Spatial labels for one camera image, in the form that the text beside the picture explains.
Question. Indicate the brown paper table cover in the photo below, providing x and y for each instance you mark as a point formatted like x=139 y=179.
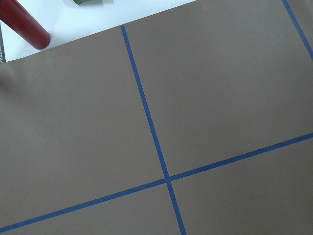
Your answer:
x=194 y=121

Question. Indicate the red cylinder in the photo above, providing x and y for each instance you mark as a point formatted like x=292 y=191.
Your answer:
x=15 y=16

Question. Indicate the green bean bag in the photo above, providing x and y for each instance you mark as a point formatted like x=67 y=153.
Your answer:
x=79 y=2

